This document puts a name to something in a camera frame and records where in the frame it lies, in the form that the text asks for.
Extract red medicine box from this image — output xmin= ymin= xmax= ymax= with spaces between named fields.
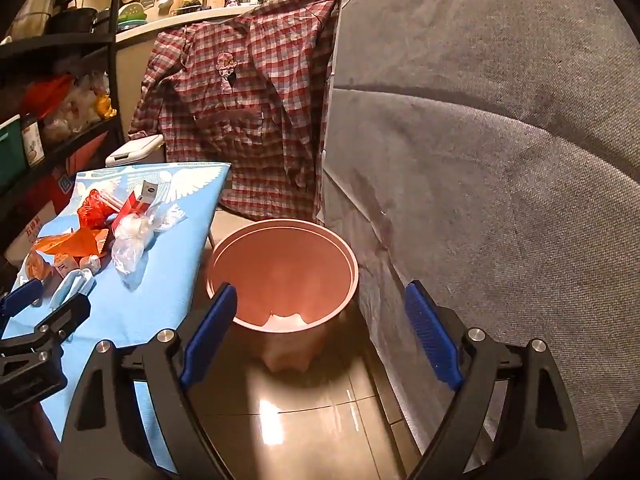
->
xmin=112 ymin=181 xmax=160 ymax=228

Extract black metal shelf rack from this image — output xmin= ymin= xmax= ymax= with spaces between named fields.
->
xmin=0 ymin=0 xmax=126 ymax=281

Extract black cooking pot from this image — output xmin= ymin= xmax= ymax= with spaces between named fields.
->
xmin=50 ymin=6 xmax=99 ymax=36

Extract glass jar with white label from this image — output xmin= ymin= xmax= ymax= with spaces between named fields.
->
xmin=21 ymin=114 xmax=46 ymax=167

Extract green colander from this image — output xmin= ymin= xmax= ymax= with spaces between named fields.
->
xmin=117 ymin=2 xmax=149 ymax=27

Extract pink plastic bucket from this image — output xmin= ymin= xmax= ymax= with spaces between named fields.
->
xmin=206 ymin=218 xmax=360 ymax=373

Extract blue wing print tablecloth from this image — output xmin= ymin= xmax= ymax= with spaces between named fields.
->
xmin=0 ymin=161 xmax=233 ymax=478

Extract small white red-print carton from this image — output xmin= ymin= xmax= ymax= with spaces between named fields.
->
xmin=52 ymin=254 xmax=83 ymax=277

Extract white bin lid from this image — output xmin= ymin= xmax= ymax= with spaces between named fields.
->
xmin=105 ymin=134 xmax=165 ymax=167

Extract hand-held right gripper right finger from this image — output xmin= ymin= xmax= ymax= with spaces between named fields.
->
xmin=404 ymin=280 xmax=586 ymax=480

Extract clear plastic bag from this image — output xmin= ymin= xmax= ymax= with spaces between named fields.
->
xmin=110 ymin=205 xmax=187 ymax=276

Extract orange plastic bag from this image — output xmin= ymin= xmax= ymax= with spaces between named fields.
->
xmin=31 ymin=226 xmax=111 ymax=261

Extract red crinkled wrapper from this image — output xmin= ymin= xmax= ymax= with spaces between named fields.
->
xmin=77 ymin=189 xmax=118 ymax=231

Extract clear bags of food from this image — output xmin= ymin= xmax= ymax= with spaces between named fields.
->
xmin=42 ymin=71 xmax=108 ymax=143

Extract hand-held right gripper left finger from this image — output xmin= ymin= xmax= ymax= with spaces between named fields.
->
xmin=57 ymin=282 xmax=238 ymax=480

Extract green storage box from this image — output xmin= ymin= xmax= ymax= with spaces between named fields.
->
xmin=0 ymin=116 xmax=27 ymax=192

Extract red plastic bag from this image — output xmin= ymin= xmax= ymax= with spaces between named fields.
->
xmin=22 ymin=74 xmax=76 ymax=120

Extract grey fabric sofa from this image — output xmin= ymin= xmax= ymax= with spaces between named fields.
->
xmin=317 ymin=0 xmax=638 ymax=466

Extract steel stock pot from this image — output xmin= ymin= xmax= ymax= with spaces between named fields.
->
xmin=12 ymin=0 xmax=63 ymax=36

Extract clear packet of white sticks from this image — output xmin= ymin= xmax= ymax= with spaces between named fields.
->
xmin=49 ymin=267 xmax=97 ymax=309

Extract large red printed cardboard box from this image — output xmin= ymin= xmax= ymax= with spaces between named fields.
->
xmin=10 ymin=132 xmax=110 ymax=256

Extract red plaid shirt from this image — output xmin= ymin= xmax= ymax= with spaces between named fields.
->
xmin=127 ymin=0 xmax=343 ymax=223

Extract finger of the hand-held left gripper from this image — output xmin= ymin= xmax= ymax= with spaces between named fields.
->
xmin=0 ymin=292 xmax=92 ymax=363
xmin=0 ymin=277 xmax=46 ymax=320

